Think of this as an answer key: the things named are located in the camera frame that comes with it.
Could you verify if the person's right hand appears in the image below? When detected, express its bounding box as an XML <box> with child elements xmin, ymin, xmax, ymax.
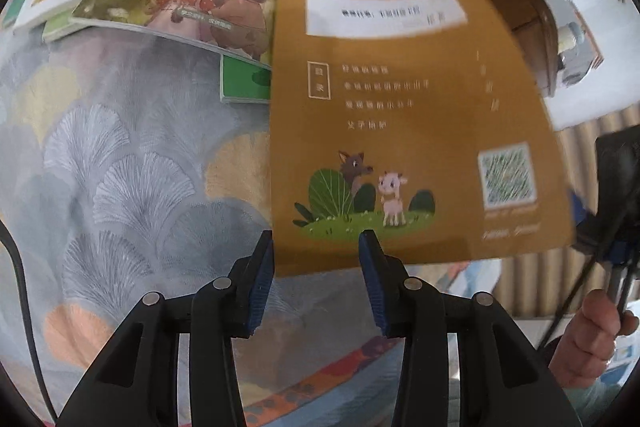
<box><xmin>547</xmin><ymin>289</ymin><xmax>640</xmax><ymax>388</ymax></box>

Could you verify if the fan-patterned tablecloth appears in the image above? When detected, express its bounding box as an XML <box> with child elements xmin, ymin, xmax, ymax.
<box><xmin>0</xmin><ymin>27</ymin><xmax>501</xmax><ymax>427</ymax></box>

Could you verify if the green cover book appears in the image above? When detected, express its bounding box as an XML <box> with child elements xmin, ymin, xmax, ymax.
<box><xmin>220</xmin><ymin>54</ymin><xmax>274</xmax><ymax>105</ymax></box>

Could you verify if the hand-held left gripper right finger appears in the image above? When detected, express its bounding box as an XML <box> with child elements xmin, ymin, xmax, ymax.
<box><xmin>359</xmin><ymin>229</ymin><xmax>583</xmax><ymax>427</ymax></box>

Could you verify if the silver metal box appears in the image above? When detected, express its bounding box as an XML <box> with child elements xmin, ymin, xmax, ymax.
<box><xmin>560</xmin><ymin>0</ymin><xmax>607</xmax><ymax>88</ymax></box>

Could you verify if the white round device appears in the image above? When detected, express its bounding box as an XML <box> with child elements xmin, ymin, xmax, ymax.
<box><xmin>557</xmin><ymin>23</ymin><xmax>581</xmax><ymax>58</ymax></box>

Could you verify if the brown wooden cabinet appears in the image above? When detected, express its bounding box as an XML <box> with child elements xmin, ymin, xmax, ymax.
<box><xmin>382</xmin><ymin>0</ymin><xmax>561</xmax><ymax>98</ymax></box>

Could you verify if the brown wolf and goat book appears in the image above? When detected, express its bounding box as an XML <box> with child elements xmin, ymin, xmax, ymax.
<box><xmin>269</xmin><ymin>0</ymin><xmax>577</xmax><ymax>279</ymax></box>

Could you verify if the black cable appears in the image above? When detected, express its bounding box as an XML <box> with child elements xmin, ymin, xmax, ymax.
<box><xmin>537</xmin><ymin>247</ymin><xmax>608</xmax><ymax>350</ymax></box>
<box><xmin>0</xmin><ymin>219</ymin><xmax>58</xmax><ymax>425</ymax></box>

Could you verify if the pale green book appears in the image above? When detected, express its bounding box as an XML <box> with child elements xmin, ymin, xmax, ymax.
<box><xmin>42</xmin><ymin>18</ymin><xmax>103</xmax><ymax>42</ymax></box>

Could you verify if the beige striped sofa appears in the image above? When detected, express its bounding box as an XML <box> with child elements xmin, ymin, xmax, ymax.
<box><xmin>492</xmin><ymin>119</ymin><xmax>640</xmax><ymax>323</ymax></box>

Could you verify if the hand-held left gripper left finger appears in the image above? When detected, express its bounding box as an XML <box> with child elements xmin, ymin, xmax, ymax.
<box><xmin>57</xmin><ymin>229</ymin><xmax>276</xmax><ymax>427</ymax></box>

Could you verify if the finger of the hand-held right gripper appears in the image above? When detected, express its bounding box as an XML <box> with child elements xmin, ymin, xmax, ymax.
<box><xmin>570</xmin><ymin>187</ymin><xmax>591</xmax><ymax>233</ymax></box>

